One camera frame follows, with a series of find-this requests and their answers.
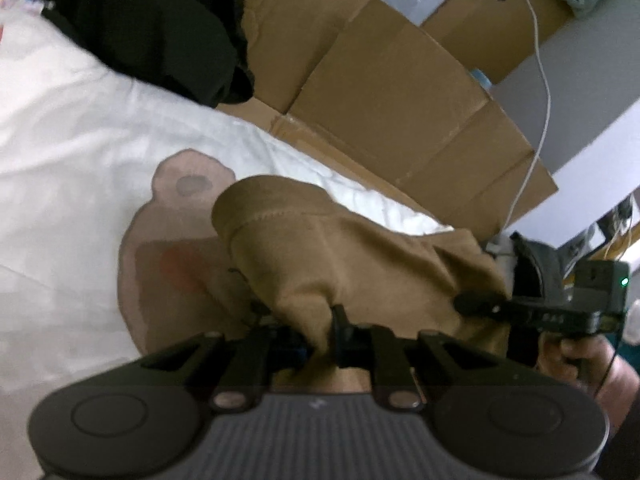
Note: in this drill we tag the white bear print bedsheet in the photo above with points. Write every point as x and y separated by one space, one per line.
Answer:
75 160

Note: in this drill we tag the pile of black clothes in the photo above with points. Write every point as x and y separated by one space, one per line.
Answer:
150 25

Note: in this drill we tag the person's right forearm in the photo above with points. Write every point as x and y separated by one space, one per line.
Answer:
627 395

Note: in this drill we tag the brown printed T-shirt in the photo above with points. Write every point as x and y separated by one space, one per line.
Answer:
375 255

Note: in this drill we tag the small pastel toy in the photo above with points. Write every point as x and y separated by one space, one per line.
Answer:
481 77

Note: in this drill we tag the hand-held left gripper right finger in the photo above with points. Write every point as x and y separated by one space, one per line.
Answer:
342 340

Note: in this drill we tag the person's right hand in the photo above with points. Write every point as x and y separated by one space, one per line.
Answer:
585 365

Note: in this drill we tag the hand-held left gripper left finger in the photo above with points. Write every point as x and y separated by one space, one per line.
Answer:
285 351

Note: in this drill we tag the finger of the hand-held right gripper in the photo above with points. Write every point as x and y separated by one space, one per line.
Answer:
490 306

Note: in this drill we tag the flattened cardboard sheet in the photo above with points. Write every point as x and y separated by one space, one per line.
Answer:
390 90

